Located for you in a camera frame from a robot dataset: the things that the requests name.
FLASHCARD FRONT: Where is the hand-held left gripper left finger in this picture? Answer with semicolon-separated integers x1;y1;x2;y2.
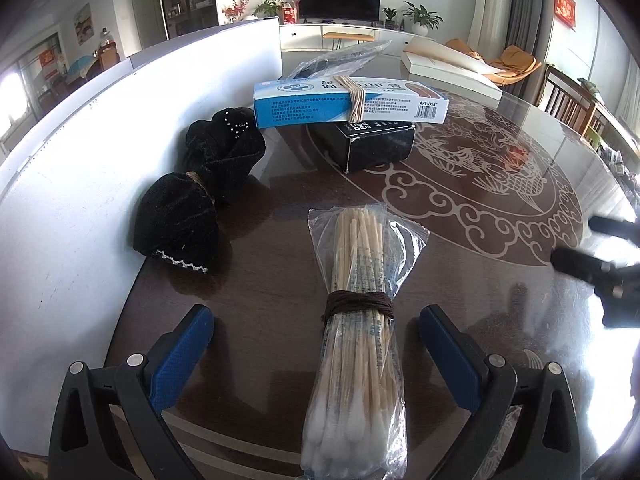
46;304;216;480

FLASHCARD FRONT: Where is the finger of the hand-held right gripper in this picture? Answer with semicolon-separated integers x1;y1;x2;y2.
588;215;640;249
550;247;617;282

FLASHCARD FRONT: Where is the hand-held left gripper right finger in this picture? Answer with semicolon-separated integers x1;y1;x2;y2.
418;304;584;480

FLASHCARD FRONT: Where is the cotton swab packet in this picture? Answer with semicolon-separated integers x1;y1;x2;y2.
301;203;430;480

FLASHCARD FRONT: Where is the wooden slatted chair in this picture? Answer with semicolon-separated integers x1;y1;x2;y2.
542;63;609;149

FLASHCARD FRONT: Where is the black lace-trimmed velvet scrunchie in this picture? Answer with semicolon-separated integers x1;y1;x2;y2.
132;172;221;275

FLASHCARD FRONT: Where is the orange lounge chair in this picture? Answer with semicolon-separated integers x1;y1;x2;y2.
444;37;542;87

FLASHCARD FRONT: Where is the black beaded velvet scrunchie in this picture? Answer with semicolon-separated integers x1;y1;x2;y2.
182;107;267;206

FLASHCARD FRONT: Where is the white partition board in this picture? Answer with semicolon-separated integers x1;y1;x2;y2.
0;16;284;453

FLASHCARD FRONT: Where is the grey curtain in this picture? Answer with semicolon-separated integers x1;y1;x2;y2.
504;0;557;102

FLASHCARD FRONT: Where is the white flat box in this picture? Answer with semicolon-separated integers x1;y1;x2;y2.
401;41;504;104

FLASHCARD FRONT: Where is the black cardboard box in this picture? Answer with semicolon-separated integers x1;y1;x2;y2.
307;120;416;174

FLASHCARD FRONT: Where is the covered standing air conditioner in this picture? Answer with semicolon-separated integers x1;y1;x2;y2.
472;0;516;57

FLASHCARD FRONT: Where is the leafy plant in white pot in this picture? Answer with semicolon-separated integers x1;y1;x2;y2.
402;0;444;37

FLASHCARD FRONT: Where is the white television cabinet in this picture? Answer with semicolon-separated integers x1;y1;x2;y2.
278;22;437;54

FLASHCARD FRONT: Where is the blue and white medicine box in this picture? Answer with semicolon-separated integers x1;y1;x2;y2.
252;75;450;129

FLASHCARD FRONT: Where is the clear plastic bag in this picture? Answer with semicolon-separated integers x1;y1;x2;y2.
289;39;391;82

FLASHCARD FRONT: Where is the orange padded bench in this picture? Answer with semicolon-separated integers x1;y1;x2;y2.
322;32;376;45

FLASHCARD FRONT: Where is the white door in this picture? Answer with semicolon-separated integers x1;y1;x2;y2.
130;0;167;57

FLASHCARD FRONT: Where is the framed landscape painting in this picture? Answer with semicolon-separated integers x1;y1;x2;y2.
73;3;94;44

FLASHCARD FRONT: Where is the red flower arrangement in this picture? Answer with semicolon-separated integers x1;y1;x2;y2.
222;0;251;24

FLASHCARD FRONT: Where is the black television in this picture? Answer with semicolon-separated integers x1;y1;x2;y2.
297;0;381;24

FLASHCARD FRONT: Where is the dark glass display cabinet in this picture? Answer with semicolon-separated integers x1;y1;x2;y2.
156;0;219;41

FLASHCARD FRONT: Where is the red wall hanging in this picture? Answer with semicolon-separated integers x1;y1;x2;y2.
553;0;577;29

